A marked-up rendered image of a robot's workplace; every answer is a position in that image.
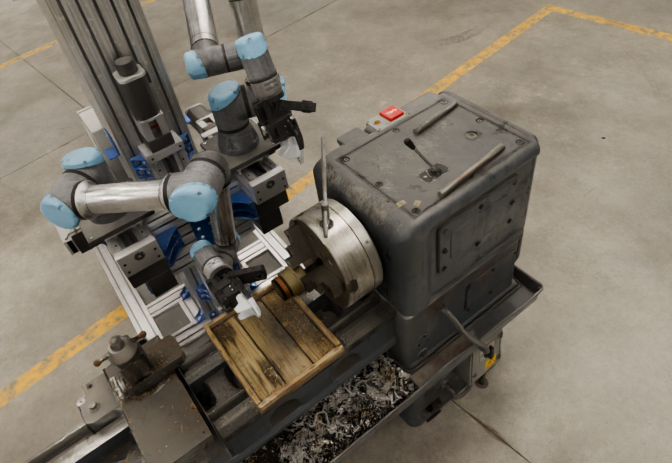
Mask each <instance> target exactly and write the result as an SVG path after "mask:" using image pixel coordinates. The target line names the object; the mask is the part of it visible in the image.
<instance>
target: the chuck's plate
mask: <svg viewBox="0 0 672 463"><path fill-rule="evenodd" d="M327 201H328V203H329V208H331V209H332V210H333V211H335V212H336V213H337V214H338V215H339V216H340V217H341V218H342V219H343V220H344V221H345V222H346V224H347V225H348V226H349V227H350V229H351V230H352V231H353V233H354V234H355V235H356V237H357V238H358V240H359V242H360V243H361V245H362V247H363V249H364V250H365V252H366V254H367V256H368V259H369V261H370V264H371V266H372V270H373V274H374V281H375V283H374V288H373V289H375V288H376V287H378V286H379V285H380V284H381V283H382V281H383V267H382V263H381V260H380V257H379V254H378V252H377V249H376V247H375V245H374V243H373V242H372V240H371V238H370V236H369V235H368V233H367V232H366V230H365V229H364V227H363V226H362V224H361V223H360V222H359V221H358V219H357V218H356V217H355V216H354V215H353V214H352V213H351V212H350V211H349V210H348V209H347V208H346V207H345V206H343V205H342V204H341V203H339V202H338V201H336V200H333V199H330V198H327Z"/></svg>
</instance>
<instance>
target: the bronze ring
mask: <svg viewBox="0 0 672 463"><path fill-rule="evenodd" d="M305 275H307V274H306V272H305V271H304V270H303V268H302V267H301V266H297V267H296V268H294V269H292V268H291V267H290V266H285V269H284V270H282V271H281V272H279V273H278V277H277V276H276V277H275V278H273V279H272V280H271V284H272V286H273V287H274V289H275V291H276V292H277V294H278V295H279V296H280V297H281V299H282V300H284V301H287V300H289V299H290V298H291V296H292V297H295V296H297V295H298V294H299V293H301V292H305V287H304V285H303V283H302V281H301V278H302V277H304V276H305Z"/></svg>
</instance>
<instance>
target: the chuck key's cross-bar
mask: <svg viewBox="0 0 672 463"><path fill-rule="evenodd" d="M321 158H322V188H323V201H327V180H326V154H325V137H321ZM323 237H324V238H328V213H327V210H323Z"/></svg>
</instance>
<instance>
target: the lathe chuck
mask: <svg viewBox="0 0 672 463"><path fill-rule="evenodd" d="M329 211H330V219H329V220H331V221H332V223H333V225H332V226H331V227H330V228H328V238H324V237H323V227H322V226H321V222H322V221H323V219H322V212H321V204H315V205H313V206H312V207H310V208H308V209H307V210H305V211H303V212H302V213H300V214H298V215H297V216H295V217H293V218H292V219H291V220H290V222H289V228H290V227H291V226H293V225H295V224H294V222H293V220H294V219H295V218H296V220H297V222H298V224H299V226H300V228H301V229H302V231H303V233H304V235H305V237H306V238H307V240H308V242H309V244H310V246H311V248H312V249H313V251H314V252H315V256H313V257H311V258H310V259H308V260H307V261H305V262H303V263H302V264H303V265H304V267H305V268H307V267H308V266H310V265H311V264H313V263H315V262H316V259H318V258H320V259H321V260H322V262H323V264H324V265H325V267H327V268H328V269H329V270H330V271H331V272H332V273H334V274H335V275H336V276H337V277H338V278H339V279H341V280H342V281H343V282H344V283H345V284H346V285H348V284H350V283H351V282H350V281H351V280H352V279H354V280H355V282H356V286H357V288H356V290H355V291H354V292H350V293H348V292H347V291H346V290H345V292H343V293H342V294H340V295H339V296H338V297H336V298H333V297H332V296H331V295H330V294H329V293H328V292H327V291H325V292H323V293H324V294H325V295H326V296H327V297H328V298H329V299H330V300H332V301H333V302H334V303H336V304H337V305H339V306H341V307H345V308H347V307H349V306H351V305H352V304H354V303H355V302H356V301H358V300H359V299H361V298H362V297H363V296H365V295H366V294H368V293H369V292H371V291H372V290H373V288H374V283H375V281H374V274H373V270H372V266H371V264H370V261H369V259H368V256H367V254H366V252H365V250H364V249H363V247H362V245H361V243H360V242H359V240H358V238H357V237H356V235H355V234H354V233H353V231H352V230H351V229H350V227H349V226H348V225H347V224H346V222H345V221H344V220H343V219H342V218H341V217H340V216H339V215H338V214H337V213H336V212H335V211H333V210H332V209H331V208H329ZM298 216H299V217H298Z"/></svg>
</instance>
